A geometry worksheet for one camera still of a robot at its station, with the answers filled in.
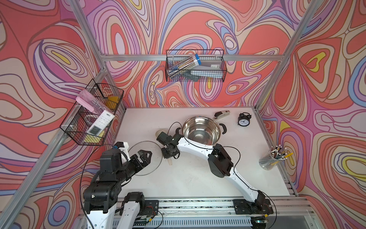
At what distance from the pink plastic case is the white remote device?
0.03 meters

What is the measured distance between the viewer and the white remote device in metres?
0.69

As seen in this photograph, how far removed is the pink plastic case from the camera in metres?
0.66
